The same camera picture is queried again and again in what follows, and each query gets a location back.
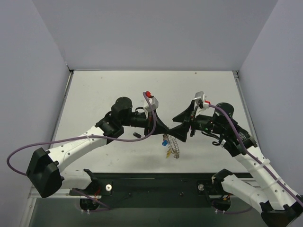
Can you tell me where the blue key tag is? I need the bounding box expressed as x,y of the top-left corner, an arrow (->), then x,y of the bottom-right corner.
162,140 -> 168,146

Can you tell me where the metal ring disc with keyrings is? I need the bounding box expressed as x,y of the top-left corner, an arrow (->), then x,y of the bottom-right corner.
163,134 -> 180,159

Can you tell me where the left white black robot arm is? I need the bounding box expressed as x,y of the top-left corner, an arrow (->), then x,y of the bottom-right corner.
26,93 -> 168,198

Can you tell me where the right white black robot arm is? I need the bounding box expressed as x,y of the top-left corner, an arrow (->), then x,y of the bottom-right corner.
170,100 -> 303,227

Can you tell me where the black key fob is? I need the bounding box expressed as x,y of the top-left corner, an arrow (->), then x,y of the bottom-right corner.
133,132 -> 142,138

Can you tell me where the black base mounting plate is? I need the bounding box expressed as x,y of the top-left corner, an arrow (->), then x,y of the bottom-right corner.
81,173 -> 231,210

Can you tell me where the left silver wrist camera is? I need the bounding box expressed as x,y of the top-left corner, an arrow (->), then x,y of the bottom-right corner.
143,96 -> 159,113

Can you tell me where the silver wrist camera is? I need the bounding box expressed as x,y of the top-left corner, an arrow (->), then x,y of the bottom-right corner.
143,96 -> 159,113
194,91 -> 206,105

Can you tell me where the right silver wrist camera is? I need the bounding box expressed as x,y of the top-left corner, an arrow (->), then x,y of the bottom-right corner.
194,91 -> 206,105

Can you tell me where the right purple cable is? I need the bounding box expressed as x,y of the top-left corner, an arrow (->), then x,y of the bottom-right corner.
208,104 -> 303,206

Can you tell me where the purple cable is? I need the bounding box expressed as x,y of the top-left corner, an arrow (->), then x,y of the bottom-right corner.
208,104 -> 303,206
6,92 -> 157,176

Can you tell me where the aluminium frame rail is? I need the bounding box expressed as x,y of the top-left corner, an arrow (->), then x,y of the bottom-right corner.
28,178 -> 284,199

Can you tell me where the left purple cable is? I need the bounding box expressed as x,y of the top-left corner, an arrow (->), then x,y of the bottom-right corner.
6,92 -> 157,176

